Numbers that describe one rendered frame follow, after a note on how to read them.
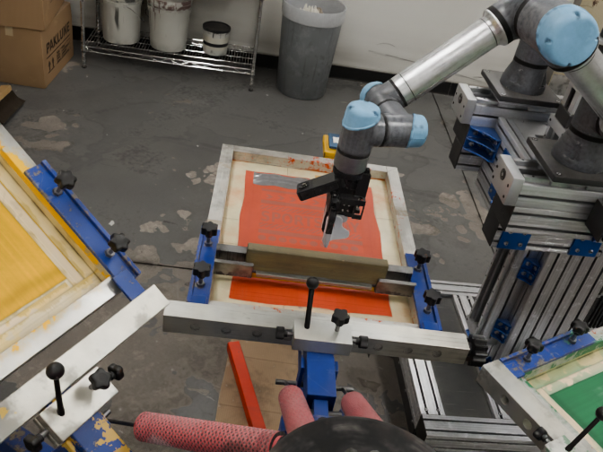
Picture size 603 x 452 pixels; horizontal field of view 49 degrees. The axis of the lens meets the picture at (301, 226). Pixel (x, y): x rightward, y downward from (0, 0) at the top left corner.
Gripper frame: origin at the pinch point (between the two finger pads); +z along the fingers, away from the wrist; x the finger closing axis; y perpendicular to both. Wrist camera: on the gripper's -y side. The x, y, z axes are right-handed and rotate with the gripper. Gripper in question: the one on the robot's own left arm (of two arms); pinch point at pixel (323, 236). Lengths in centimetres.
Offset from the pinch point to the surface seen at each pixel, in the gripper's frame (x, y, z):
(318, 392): -41.8, -1.0, 7.9
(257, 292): -4.8, -13.9, 16.6
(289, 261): -1.0, -7.0, 8.3
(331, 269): -1.1, 3.8, 9.1
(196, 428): -64, -24, -6
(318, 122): 287, 28, 111
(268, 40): 369, -13, 89
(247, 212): 29.3, -18.4, 16.5
